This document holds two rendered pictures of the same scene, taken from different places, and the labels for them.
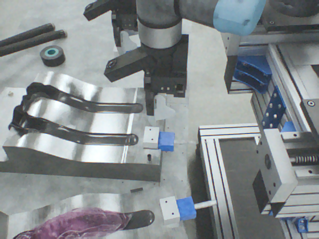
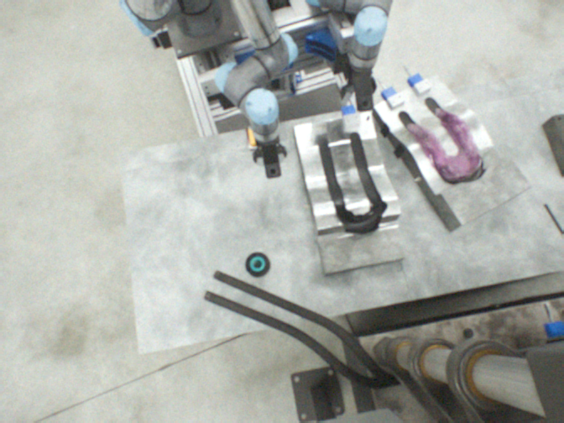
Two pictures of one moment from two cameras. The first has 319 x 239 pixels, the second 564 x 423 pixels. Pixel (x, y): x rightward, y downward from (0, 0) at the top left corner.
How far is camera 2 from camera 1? 124 cm
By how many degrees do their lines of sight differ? 44
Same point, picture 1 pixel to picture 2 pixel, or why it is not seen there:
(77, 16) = (173, 277)
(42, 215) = (429, 172)
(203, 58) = (67, 210)
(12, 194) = (409, 220)
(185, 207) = (390, 92)
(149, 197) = (389, 117)
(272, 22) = (237, 33)
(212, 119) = not seen: hidden behind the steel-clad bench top
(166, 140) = (350, 110)
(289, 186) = not seen: hidden behind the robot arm
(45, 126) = (370, 195)
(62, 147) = (380, 179)
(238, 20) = not seen: outside the picture
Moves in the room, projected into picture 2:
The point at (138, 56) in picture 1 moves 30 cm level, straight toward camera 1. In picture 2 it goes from (367, 79) to (466, 42)
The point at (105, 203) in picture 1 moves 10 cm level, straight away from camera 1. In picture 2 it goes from (407, 138) to (385, 156)
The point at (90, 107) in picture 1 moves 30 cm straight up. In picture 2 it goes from (331, 180) to (339, 142)
